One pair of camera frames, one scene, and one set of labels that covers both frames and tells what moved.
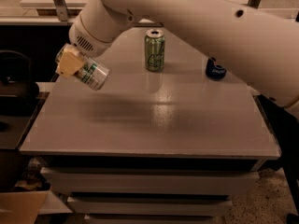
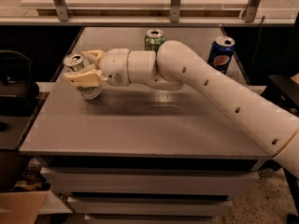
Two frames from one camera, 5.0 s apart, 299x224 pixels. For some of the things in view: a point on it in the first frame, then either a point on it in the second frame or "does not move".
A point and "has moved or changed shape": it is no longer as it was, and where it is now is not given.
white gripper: x=88 y=42 → x=114 y=66
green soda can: x=154 y=49 does not move
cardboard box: x=21 y=207 does not move
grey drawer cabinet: x=166 y=147 does not move
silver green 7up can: x=93 y=74 has moved or changed shape
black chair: x=16 y=86 does not move
